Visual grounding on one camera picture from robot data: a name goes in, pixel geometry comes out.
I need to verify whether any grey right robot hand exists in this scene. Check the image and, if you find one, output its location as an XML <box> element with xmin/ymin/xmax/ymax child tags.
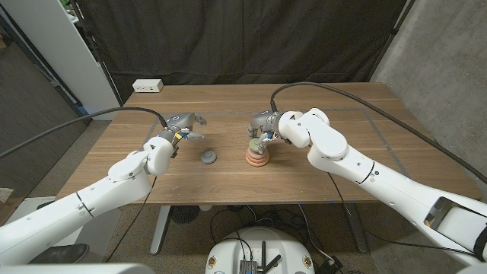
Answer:
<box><xmin>247</xmin><ymin>110</ymin><xmax>285</xmax><ymax>155</ymax></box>

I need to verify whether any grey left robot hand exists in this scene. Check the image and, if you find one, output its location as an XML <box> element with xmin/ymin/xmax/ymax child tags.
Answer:
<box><xmin>158</xmin><ymin>112</ymin><xmax>208</xmax><ymax>148</ymax></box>

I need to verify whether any green toy ring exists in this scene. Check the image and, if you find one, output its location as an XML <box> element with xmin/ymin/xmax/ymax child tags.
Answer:
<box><xmin>248</xmin><ymin>137</ymin><xmax>268</xmax><ymax>155</ymax></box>

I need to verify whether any white power strip box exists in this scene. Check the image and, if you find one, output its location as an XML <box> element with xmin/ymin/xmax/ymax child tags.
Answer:
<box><xmin>132</xmin><ymin>78</ymin><xmax>164</xmax><ymax>94</ymax></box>

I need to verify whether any black curtain backdrop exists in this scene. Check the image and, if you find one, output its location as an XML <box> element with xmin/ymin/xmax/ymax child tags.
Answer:
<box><xmin>74</xmin><ymin>0</ymin><xmax>410</xmax><ymax>102</ymax></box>

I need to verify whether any round black floor fan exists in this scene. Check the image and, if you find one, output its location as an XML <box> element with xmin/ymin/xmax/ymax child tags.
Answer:
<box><xmin>170</xmin><ymin>205</ymin><xmax>202</xmax><ymax>225</ymax></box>

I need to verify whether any white table leg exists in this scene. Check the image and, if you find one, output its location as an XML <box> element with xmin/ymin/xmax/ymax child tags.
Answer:
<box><xmin>149</xmin><ymin>205</ymin><xmax>172</xmax><ymax>256</ymax></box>

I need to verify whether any white robot torso base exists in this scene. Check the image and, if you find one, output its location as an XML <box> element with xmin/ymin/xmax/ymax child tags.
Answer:
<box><xmin>204</xmin><ymin>227</ymin><xmax>316</xmax><ymax>274</ymax></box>

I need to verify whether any grey table leg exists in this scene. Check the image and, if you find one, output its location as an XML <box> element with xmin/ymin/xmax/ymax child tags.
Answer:
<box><xmin>342</xmin><ymin>203</ymin><xmax>370</xmax><ymax>254</ymax></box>

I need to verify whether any black antenna electronics module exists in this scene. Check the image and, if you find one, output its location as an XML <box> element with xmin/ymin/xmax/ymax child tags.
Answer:
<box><xmin>238</xmin><ymin>241</ymin><xmax>282</xmax><ymax>274</ymax></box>

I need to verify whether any black power adapter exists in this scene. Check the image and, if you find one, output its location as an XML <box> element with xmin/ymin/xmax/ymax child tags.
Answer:
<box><xmin>317</xmin><ymin>255</ymin><xmax>343</xmax><ymax>274</ymax></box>

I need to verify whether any person in dark clothes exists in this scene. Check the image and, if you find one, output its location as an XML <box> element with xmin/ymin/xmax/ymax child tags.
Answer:
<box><xmin>28</xmin><ymin>243</ymin><xmax>91</xmax><ymax>266</ymax></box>

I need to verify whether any large orange toy ring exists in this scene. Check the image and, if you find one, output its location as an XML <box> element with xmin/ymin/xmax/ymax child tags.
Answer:
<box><xmin>245</xmin><ymin>158</ymin><xmax>270</xmax><ymax>169</ymax></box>

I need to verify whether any small grey toy ring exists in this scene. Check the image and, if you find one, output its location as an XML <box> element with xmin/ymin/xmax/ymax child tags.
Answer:
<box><xmin>200</xmin><ymin>149</ymin><xmax>218</xmax><ymax>165</ymax></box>

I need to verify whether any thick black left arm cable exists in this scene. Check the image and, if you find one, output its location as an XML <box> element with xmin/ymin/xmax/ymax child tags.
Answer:
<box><xmin>0</xmin><ymin>106</ymin><xmax>170</xmax><ymax>160</ymax></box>

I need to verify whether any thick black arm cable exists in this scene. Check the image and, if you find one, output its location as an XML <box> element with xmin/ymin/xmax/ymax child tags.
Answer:
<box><xmin>269</xmin><ymin>81</ymin><xmax>487</xmax><ymax>184</ymax></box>
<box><xmin>0</xmin><ymin>106</ymin><xmax>170</xmax><ymax>160</ymax></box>

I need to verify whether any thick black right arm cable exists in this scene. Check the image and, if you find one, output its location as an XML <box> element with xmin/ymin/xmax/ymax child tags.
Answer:
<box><xmin>269</xmin><ymin>81</ymin><xmax>487</xmax><ymax>184</ymax></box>

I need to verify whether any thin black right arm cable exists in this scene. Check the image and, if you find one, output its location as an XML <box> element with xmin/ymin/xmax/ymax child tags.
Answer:
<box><xmin>326</xmin><ymin>171</ymin><xmax>476</xmax><ymax>258</ymax></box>

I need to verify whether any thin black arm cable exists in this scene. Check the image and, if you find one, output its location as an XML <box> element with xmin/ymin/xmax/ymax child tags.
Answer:
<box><xmin>104</xmin><ymin>175</ymin><xmax>158</xmax><ymax>264</ymax></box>
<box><xmin>326</xmin><ymin>171</ymin><xmax>476</xmax><ymax>258</ymax></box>

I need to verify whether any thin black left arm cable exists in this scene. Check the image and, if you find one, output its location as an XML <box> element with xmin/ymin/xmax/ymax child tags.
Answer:
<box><xmin>104</xmin><ymin>175</ymin><xmax>158</xmax><ymax>264</ymax></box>

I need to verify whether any white floor cable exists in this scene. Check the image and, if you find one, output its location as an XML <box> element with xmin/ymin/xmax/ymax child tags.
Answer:
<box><xmin>298</xmin><ymin>204</ymin><xmax>338</xmax><ymax>264</ymax></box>

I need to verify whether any white wall panel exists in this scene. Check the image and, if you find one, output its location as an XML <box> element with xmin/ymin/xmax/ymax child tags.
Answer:
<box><xmin>0</xmin><ymin>0</ymin><xmax>122</xmax><ymax>121</ymax></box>

